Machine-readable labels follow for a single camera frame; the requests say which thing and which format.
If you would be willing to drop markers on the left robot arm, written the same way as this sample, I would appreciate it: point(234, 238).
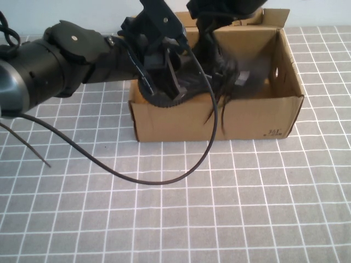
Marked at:
point(41, 68)

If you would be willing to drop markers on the black knit sneaker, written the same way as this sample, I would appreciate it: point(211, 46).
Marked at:
point(192, 85)

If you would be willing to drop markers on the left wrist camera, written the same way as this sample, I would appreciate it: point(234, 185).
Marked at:
point(159, 16)

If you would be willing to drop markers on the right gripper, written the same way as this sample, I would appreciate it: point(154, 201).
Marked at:
point(205, 43)

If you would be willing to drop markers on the grey white checked tablecloth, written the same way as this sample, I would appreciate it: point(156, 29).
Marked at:
point(192, 205)

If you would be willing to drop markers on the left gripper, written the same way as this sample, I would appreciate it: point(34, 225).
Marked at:
point(129, 54)

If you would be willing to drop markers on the brown cardboard shoe box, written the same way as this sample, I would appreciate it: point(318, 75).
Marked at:
point(260, 117)

